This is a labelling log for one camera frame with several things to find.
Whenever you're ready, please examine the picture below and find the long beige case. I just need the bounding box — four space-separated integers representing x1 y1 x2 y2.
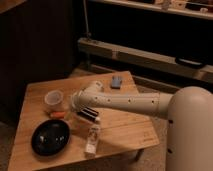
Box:
78 38 213 83

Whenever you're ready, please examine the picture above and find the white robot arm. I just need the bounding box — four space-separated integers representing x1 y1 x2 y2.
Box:
70 81 213 171

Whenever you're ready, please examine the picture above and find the white ceramic cup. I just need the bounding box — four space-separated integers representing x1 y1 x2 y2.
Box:
44 90 64 111

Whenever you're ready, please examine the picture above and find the orange pepper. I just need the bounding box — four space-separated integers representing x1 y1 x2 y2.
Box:
50 112 66 119

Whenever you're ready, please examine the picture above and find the blue grey sponge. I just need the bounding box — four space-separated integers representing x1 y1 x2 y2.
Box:
111 76 122 89

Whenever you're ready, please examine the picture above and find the wooden table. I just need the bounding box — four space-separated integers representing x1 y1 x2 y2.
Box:
8 74 159 171

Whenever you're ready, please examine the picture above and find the white tube bottle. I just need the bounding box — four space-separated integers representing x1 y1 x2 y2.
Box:
85 125 101 156

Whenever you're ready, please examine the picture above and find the wooden shelf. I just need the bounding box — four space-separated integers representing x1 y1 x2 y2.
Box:
90 0 213 21

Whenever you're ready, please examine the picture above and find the black bowl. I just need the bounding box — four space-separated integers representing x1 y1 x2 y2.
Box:
31 119 70 156

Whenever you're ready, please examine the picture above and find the black case handle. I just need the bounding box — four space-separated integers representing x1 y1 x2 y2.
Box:
175 58 206 69

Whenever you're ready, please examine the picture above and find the metal pole stand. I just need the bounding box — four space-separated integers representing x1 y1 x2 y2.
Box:
83 0 91 41

